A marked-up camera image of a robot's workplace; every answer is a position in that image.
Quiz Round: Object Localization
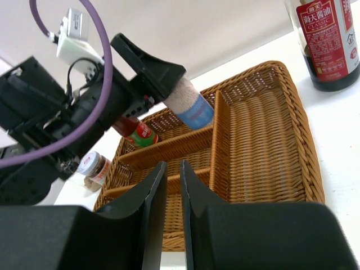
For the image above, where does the yellow cap sauce bottle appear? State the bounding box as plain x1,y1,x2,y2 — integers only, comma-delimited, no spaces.
112,117,160,148

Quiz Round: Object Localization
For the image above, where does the wicker divided tray basket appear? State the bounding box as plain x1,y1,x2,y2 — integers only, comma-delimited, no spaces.
94,61,325,252

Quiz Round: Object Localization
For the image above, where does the tall dark vinegar bottle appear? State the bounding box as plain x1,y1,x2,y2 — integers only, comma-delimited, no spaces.
285,0,359,92

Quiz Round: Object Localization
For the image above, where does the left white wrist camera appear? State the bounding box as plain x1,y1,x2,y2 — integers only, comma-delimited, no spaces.
56,8,104,79

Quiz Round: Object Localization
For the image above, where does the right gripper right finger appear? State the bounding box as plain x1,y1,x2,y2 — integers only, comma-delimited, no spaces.
180,161,358,269

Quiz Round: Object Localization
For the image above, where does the white lid chili jar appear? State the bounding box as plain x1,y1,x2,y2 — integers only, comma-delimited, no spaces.
77,151,111,192

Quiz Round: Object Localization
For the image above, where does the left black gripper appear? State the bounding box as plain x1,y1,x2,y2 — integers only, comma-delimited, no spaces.
67,33,186,132

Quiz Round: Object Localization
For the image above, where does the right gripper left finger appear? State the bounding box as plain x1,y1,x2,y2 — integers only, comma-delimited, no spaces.
1,162,167,269

